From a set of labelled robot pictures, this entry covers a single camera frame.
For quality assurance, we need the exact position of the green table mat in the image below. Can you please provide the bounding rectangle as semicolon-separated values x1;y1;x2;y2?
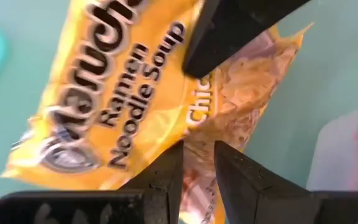
0;0;358;224

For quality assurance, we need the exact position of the yellow chicken ramen pack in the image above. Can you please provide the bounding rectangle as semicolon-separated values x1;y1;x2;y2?
0;0;315;224

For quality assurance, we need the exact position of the clear plastic bin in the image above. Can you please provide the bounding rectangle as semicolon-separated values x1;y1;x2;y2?
305;104;358;192

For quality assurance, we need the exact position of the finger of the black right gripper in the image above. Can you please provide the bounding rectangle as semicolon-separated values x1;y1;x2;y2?
181;0;310;79

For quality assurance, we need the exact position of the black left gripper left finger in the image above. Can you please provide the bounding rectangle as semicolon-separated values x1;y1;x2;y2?
0;139;185;224

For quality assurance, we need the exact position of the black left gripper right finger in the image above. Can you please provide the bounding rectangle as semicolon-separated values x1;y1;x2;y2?
213;140;358;224

